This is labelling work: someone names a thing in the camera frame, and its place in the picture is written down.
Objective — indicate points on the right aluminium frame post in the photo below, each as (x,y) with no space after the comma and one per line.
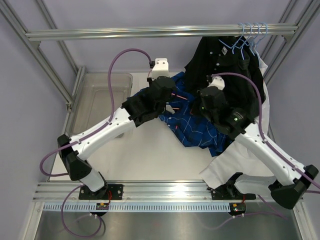
(299,14)

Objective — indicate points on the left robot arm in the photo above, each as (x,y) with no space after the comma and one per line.
(74,152)

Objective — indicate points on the white slotted cable duct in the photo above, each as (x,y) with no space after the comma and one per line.
(139,207)

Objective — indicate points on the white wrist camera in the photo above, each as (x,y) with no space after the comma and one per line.
(216,81)
(160,68)

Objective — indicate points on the pink wire hanger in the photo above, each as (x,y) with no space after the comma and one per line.
(178,102)

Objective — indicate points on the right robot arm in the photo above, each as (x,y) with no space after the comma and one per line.
(252,163)

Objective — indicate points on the black shirt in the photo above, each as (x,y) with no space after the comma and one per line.
(211,57)

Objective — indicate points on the aluminium hanging rail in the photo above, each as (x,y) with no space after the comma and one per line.
(152,32)

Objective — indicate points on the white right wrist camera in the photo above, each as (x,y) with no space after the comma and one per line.
(216,81)

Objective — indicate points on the blue plaid shirt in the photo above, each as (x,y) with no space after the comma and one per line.
(190,130)

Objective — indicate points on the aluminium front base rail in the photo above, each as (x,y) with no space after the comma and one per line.
(168,191)

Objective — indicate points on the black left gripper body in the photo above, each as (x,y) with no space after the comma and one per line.
(161,109)

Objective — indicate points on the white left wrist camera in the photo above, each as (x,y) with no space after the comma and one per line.
(160,68)

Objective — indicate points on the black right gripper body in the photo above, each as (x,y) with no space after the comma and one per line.
(208,113)

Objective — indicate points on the clear plastic bin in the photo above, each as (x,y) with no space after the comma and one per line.
(93,102)

